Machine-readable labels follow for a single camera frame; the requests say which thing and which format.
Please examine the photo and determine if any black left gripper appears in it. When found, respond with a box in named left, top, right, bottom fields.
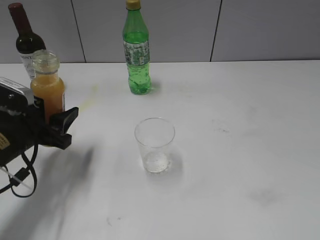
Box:
left=0, top=84, right=79, bottom=167

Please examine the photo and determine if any NFC orange juice bottle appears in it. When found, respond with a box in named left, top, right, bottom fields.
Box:
left=30, top=49, right=65, bottom=125

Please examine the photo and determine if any transparent plastic cup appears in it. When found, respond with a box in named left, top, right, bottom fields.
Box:
left=134, top=117, right=176, bottom=174

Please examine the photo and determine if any dark red wine bottle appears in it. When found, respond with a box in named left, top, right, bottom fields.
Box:
left=8, top=2, right=47, bottom=81

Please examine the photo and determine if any green plastic soda bottle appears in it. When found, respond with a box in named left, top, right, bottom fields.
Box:
left=122, top=0, right=152, bottom=95

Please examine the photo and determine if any black left camera cable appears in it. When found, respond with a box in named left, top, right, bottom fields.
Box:
left=0, top=144, right=39, bottom=198

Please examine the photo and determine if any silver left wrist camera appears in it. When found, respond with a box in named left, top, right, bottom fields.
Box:
left=0, top=76, right=34, bottom=106

